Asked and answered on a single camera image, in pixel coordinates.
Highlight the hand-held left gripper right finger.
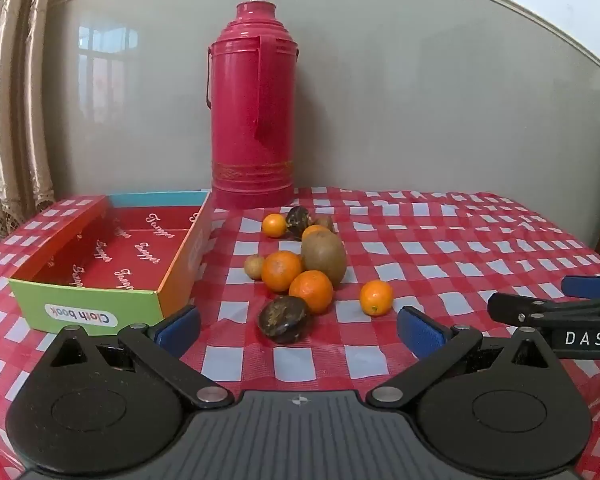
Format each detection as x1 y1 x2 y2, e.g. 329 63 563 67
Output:
366 305 563 409

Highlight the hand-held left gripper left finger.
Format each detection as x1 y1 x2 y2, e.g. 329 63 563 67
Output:
40 304 236 409

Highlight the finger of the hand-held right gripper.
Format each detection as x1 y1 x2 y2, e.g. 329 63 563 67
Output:
561 275 600 299
487 292 600 330

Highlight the small orange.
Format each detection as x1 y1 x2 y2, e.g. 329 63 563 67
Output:
359 279 394 317
261 213 288 239

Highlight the colourful cardboard box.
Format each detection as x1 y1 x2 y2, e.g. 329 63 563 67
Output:
7 190 216 336

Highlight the small tan longan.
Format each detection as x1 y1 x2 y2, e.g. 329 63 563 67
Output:
244 254 266 281

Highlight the dark wrinkled passion fruit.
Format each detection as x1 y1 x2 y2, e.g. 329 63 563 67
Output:
258 295 309 345
285 206 313 240

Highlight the brown kiwi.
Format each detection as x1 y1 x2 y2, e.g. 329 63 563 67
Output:
300 229 347 287

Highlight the red white checkered tablecloth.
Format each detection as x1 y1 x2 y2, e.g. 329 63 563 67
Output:
0 186 600 480

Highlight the red thermos flask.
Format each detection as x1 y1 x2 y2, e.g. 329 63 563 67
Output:
205 0 299 210

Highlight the beige lace-trimmed curtain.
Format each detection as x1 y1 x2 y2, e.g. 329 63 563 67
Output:
0 0 66 243

